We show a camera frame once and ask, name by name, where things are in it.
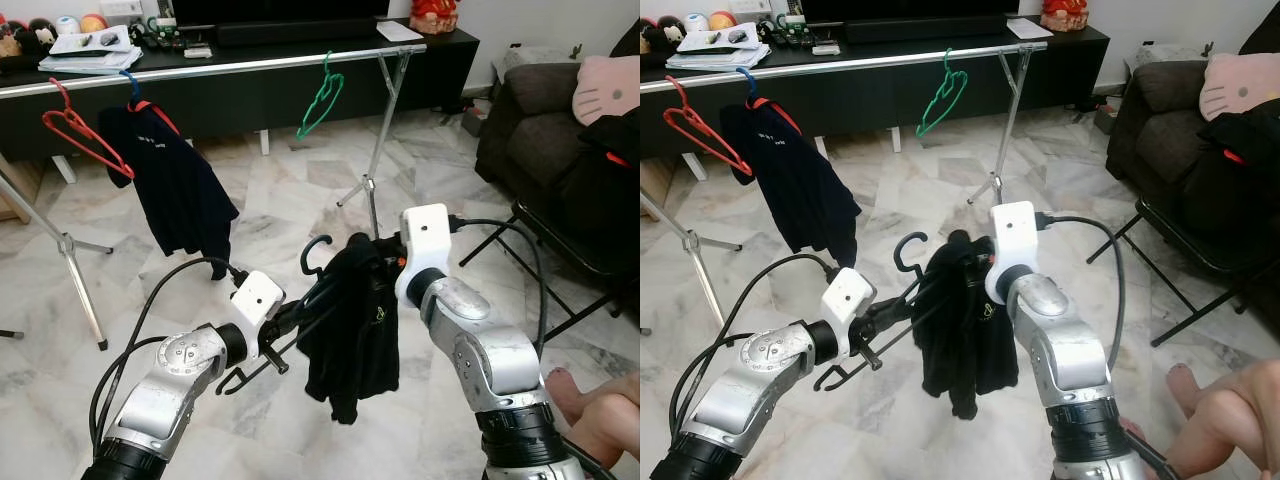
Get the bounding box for black shirt green logo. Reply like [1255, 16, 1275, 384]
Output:
[910, 230, 1021, 421]
[297, 235, 403, 426]

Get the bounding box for black plastic hanger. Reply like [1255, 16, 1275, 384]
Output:
[213, 233, 346, 396]
[812, 230, 941, 393]

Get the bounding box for green plastic hanger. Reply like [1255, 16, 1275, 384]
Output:
[296, 52, 346, 141]
[916, 50, 969, 139]

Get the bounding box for navy shirt with red collar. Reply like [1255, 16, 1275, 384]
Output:
[97, 98, 241, 281]
[718, 97, 863, 271]

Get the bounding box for black TV cabinet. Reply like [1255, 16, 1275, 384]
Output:
[640, 25, 1111, 156]
[0, 28, 481, 161]

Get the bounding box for silver metal clothes rack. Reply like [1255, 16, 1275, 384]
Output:
[640, 40, 1051, 329]
[0, 42, 429, 351]

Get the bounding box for light wooden cabinet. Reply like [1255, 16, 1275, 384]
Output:
[640, 155, 679, 209]
[0, 160, 41, 223]

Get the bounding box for black soundbar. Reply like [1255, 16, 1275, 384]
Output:
[845, 15, 1009, 46]
[215, 18, 381, 49]

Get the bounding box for person's bare legs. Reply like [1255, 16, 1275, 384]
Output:
[545, 365, 640, 471]
[1118, 360, 1280, 480]

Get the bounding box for black folding chair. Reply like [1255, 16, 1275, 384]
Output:
[1085, 195, 1280, 349]
[460, 200, 640, 346]

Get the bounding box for black folded garment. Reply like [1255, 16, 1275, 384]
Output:
[560, 108, 640, 286]
[1170, 98, 1280, 271]

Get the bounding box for dark brown sofa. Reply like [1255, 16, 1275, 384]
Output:
[1105, 20, 1280, 221]
[475, 20, 640, 216]

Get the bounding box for stack of papers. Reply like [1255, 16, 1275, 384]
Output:
[665, 22, 773, 73]
[38, 25, 146, 76]

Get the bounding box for black flat television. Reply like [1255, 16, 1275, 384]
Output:
[172, 0, 393, 26]
[800, 0, 1021, 23]

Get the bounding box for red and gold statue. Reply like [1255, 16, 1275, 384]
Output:
[1040, 0, 1093, 33]
[410, 0, 461, 36]

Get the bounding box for pink Hello Kitty cushion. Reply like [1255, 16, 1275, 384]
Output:
[1198, 52, 1280, 123]
[572, 55, 640, 126]

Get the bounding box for white cloth covered side table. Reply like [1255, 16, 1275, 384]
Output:
[1125, 42, 1231, 79]
[497, 43, 601, 81]

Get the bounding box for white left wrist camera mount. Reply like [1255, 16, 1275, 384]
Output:
[820, 268, 878, 359]
[230, 270, 286, 361]

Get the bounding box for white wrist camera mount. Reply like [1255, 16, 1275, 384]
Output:
[395, 203, 453, 306]
[230, 270, 286, 361]
[985, 200, 1041, 306]
[820, 268, 878, 359]

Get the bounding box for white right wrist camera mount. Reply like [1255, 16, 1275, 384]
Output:
[985, 200, 1041, 306]
[395, 203, 453, 306]

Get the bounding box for red wire hanger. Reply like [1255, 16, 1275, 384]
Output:
[42, 78, 136, 181]
[663, 77, 753, 179]

